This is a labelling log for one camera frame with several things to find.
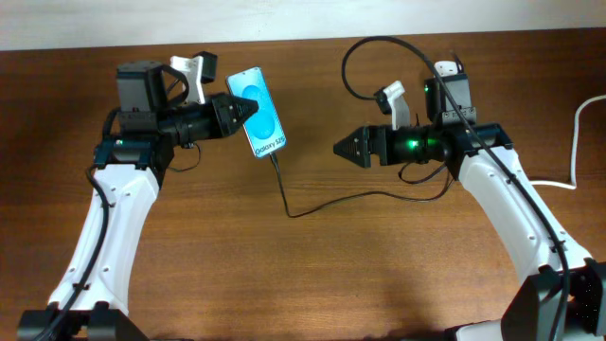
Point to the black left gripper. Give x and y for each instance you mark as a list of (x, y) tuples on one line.
[(224, 115)]

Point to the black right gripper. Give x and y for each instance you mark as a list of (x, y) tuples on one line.
[(376, 145)]

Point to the smartphone with cyan screen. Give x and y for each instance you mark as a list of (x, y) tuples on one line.
[(263, 129)]

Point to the white power strip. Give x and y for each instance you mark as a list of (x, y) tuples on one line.
[(447, 68)]

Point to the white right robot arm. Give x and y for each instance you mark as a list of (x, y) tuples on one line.
[(562, 293)]

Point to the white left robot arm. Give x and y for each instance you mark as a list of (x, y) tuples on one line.
[(161, 107)]

